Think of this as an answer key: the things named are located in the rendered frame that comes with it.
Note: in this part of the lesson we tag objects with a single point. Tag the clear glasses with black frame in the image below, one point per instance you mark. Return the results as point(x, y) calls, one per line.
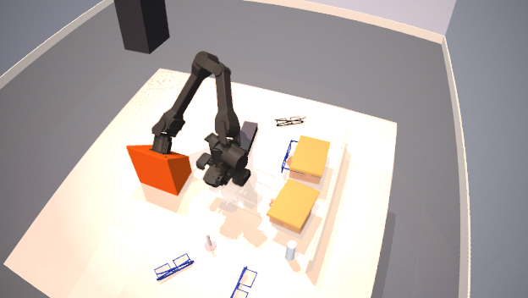
point(294, 120)

